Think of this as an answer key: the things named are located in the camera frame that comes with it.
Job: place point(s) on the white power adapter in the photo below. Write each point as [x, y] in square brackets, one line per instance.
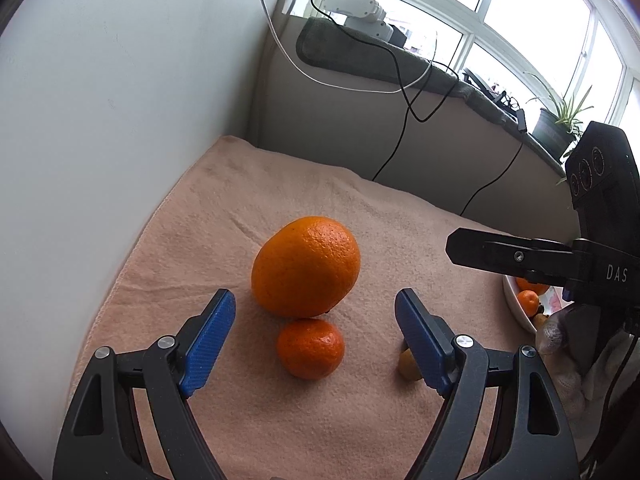
[370, 27]
[350, 4]

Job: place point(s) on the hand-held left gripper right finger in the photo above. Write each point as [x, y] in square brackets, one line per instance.
[422, 342]

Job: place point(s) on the white window frame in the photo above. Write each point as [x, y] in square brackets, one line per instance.
[475, 25]

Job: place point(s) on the white panel board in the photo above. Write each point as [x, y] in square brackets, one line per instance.
[115, 135]

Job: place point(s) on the floral ceramic bowl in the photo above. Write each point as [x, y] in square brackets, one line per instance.
[515, 305]

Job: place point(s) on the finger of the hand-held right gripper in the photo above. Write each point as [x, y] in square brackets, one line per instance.
[547, 277]
[515, 255]

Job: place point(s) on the potted green plant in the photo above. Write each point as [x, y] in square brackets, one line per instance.
[559, 120]

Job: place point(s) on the black power adapter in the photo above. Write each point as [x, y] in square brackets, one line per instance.
[398, 36]

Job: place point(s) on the person's right hand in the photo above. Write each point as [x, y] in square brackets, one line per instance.
[555, 340]

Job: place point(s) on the black and silver device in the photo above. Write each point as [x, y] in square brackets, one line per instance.
[487, 89]

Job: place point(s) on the brown kiwi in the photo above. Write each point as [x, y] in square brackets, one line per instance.
[539, 320]
[407, 364]

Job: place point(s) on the pink towel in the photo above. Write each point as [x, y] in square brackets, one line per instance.
[300, 430]

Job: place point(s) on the large orange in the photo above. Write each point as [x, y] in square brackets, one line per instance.
[534, 288]
[306, 266]

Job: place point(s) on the mandarin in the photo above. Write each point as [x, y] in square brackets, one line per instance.
[528, 302]
[311, 349]

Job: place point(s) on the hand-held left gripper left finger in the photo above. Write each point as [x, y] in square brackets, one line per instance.
[210, 340]

